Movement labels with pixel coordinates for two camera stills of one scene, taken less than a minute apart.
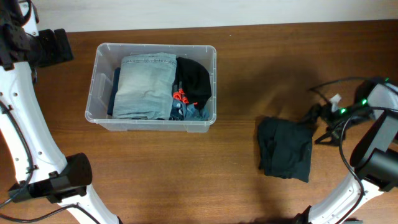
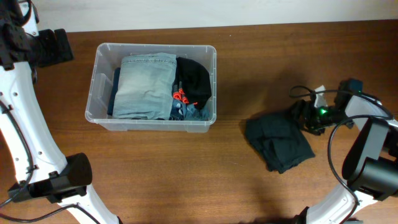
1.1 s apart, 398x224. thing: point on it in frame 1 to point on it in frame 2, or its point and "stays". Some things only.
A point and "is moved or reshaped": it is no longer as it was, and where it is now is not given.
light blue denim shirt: [181, 111] stays
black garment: [285, 148] is moved or reshaped
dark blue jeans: [114, 90] stays
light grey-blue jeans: [144, 89] stays
